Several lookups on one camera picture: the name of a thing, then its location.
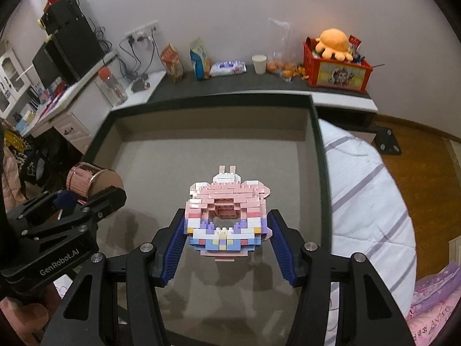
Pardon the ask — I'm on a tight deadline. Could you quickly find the rose gold cylinder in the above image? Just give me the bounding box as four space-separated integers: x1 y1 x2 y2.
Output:
66 162 123 199

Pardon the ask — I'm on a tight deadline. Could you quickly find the pink donut block model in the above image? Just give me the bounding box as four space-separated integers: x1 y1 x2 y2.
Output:
184 166 273 262

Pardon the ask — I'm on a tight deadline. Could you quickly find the person left hand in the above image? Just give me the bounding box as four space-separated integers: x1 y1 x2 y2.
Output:
1 283 61 345

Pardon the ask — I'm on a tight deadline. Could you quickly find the pink coat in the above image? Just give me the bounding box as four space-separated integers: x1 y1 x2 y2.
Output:
1 126 27 211

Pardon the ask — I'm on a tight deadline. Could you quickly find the pink bedding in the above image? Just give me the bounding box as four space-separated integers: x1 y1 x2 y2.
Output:
405 262 460 345

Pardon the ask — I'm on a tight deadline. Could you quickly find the pink black storage box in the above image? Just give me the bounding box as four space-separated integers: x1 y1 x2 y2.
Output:
87 93 331 345

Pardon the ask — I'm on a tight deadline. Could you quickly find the white computer desk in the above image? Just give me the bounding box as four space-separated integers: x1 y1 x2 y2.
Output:
14 50 118 154

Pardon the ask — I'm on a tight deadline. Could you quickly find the white striped quilt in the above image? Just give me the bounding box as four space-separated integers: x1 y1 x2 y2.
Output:
320 120 417 315

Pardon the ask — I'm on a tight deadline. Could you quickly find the orange cap water bottle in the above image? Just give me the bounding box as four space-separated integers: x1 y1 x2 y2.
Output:
98 66 127 106

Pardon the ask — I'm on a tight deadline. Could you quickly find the white low cabinet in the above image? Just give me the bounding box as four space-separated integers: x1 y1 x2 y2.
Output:
112 70 167 111

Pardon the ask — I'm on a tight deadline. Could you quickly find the white display cabinet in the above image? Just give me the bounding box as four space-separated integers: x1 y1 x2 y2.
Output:
0 49 31 119

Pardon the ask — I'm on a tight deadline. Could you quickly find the black computer monitor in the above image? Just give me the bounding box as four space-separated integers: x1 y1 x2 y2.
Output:
32 44 60 88

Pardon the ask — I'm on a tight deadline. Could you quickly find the black computer tower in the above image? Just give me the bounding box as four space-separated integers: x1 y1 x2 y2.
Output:
45 17 104 85

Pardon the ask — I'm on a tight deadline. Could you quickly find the orange snack bag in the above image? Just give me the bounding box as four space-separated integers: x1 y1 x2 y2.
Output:
160 44 184 82

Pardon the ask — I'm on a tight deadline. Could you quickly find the blue white snack bag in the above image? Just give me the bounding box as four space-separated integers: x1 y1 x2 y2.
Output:
189 37 212 80

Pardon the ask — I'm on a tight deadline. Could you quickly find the wet wipes pack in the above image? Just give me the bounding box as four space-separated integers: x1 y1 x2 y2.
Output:
209 61 247 77

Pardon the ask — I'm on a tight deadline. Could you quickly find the white paper cup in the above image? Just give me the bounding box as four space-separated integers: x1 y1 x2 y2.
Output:
252 55 267 75

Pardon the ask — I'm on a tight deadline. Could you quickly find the plastic bag of oranges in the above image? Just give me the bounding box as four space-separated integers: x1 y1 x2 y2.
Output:
266 17 308 81

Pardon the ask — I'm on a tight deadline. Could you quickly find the red toy crate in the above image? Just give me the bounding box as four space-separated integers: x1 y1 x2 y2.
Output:
303 37 373 94

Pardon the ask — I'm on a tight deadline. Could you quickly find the orange octopus plush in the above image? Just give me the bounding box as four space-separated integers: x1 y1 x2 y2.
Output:
315 28 353 62

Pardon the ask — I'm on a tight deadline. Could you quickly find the small black camera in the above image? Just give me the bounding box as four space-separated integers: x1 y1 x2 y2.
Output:
131 74 150 93

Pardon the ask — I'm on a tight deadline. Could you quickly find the wall power strip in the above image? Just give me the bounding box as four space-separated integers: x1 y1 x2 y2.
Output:
125 20 160 42

